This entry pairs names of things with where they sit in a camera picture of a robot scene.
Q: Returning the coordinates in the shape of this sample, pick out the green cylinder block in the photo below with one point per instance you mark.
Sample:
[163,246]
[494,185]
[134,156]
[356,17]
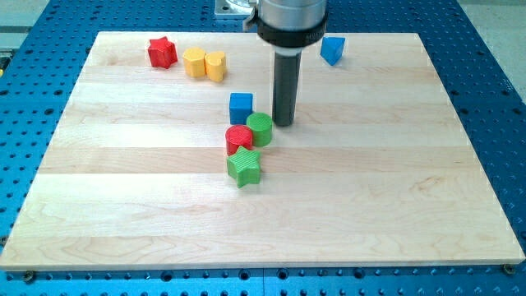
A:
[261,126]

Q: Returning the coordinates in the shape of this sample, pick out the green star block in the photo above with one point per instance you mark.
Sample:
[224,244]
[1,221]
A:
[244,166]

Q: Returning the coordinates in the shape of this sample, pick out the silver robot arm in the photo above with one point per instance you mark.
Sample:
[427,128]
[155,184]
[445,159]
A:
[288,25]

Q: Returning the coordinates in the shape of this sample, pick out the red cylinder block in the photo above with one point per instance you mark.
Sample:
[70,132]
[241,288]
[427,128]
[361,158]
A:
[236,136]

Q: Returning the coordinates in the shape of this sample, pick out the blue cube block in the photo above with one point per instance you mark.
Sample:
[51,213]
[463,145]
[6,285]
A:
[240,107]

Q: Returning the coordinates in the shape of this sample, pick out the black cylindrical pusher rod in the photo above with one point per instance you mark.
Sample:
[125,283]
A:
[285,88]

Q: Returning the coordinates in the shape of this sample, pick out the yellow heart block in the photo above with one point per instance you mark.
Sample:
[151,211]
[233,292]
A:
[215,65]

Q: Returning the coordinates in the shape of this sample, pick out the yellow hexagon block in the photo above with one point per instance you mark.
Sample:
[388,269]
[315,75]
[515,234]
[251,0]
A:
[194,62]

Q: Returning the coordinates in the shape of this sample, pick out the light wooden board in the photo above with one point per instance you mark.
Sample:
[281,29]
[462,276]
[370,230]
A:
[376,170]

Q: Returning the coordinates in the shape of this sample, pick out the blue triangle block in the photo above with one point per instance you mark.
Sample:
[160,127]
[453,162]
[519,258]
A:
[332,49]

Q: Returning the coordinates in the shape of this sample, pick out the red star block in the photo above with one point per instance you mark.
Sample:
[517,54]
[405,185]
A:
[162,53]

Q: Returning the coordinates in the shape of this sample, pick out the silver robot mounting plate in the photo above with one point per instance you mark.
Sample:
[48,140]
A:
[233,8]

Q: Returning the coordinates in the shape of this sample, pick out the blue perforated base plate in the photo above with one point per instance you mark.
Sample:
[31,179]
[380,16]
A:
[491,106]

